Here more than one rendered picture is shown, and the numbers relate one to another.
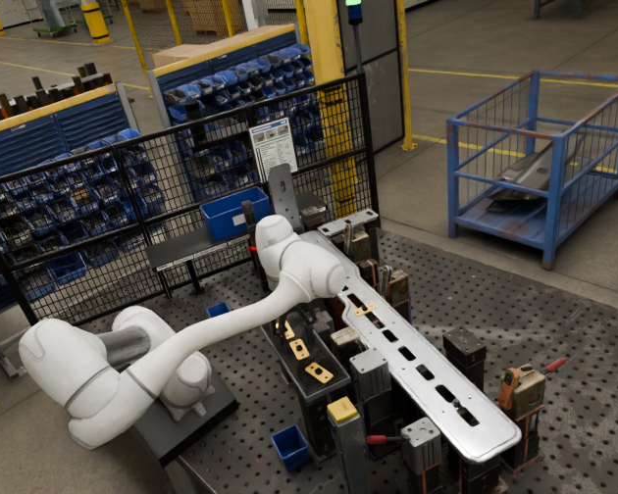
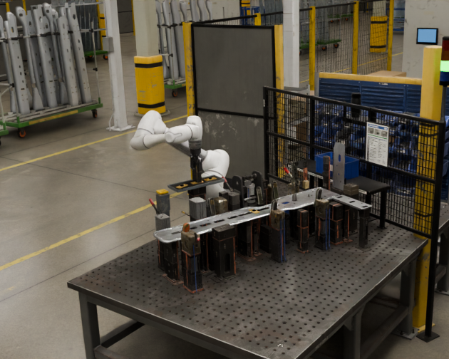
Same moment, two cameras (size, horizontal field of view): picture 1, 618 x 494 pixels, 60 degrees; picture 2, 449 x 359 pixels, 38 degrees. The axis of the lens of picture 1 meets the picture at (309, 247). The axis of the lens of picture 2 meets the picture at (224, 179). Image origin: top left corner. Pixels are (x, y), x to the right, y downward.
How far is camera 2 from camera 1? 4.00 m
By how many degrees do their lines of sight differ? 70
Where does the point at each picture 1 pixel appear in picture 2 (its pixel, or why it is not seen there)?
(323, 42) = (424, 89)
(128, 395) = (140, 138)
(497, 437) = (164, 237)
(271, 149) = (375, 142)
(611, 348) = (279, 322)
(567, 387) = (242, 304)
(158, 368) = (149, 137)
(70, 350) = (145, 119)
